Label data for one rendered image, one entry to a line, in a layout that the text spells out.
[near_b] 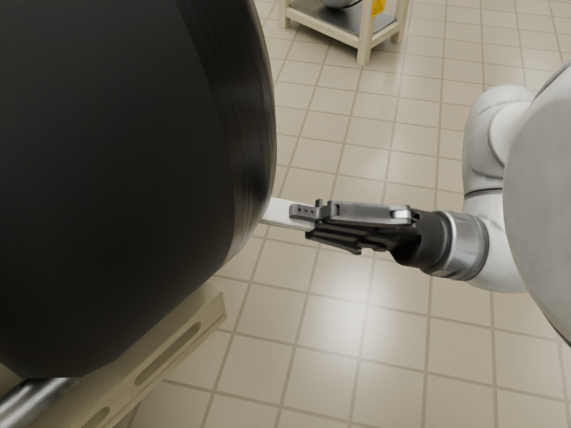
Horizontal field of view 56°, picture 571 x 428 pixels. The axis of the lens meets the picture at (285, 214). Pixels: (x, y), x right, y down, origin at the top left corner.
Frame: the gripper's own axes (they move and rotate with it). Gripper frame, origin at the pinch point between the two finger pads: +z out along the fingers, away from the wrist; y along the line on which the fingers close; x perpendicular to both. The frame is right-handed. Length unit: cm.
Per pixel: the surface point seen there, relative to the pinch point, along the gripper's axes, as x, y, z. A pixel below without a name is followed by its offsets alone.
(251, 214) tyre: -5.3, -10.0, 7.4
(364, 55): 155, 134, -93
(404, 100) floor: 126, 123, -108
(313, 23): 178, 146, -71
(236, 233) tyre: -6.9, -8.8, 8.3
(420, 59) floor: 161, 130, -124
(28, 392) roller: -20.4, 15.9, 24.2
